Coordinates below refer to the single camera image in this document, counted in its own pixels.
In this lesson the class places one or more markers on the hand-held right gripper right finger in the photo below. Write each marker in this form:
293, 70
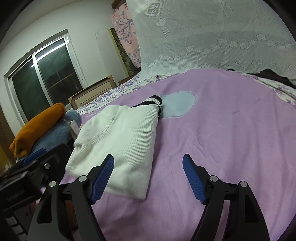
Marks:
194, 180

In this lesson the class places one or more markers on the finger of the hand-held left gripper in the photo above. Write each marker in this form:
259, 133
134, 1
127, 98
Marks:
34, 156

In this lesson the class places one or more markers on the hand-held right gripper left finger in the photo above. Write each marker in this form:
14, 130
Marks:
103, 178

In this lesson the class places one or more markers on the white sweater with black stripes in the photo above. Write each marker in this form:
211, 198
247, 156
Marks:
120, 139

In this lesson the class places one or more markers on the light blue folded garment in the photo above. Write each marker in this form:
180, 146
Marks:
55, 136

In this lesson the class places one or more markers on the orange folded garment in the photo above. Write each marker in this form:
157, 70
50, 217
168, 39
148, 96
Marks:
37, 125

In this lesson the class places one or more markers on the brown wooden furniture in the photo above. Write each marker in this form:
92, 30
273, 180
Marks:
3, 134

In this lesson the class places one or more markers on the purple floral bed sheet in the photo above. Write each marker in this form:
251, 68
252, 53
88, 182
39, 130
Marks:
104, 97

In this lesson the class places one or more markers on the window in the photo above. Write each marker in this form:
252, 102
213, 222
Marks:
53, 74

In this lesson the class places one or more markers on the beige wooden cabinet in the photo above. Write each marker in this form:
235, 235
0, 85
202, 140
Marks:
92, 90

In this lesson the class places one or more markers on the pink floral cloth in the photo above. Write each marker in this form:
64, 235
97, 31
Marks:
126, 30

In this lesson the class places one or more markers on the white lace cover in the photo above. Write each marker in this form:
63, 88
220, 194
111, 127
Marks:
208, 30

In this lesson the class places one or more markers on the dark brown wooden board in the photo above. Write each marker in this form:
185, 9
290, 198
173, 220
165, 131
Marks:
118, 3

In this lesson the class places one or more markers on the green wall hanging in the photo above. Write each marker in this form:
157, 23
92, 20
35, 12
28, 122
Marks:
120, 53

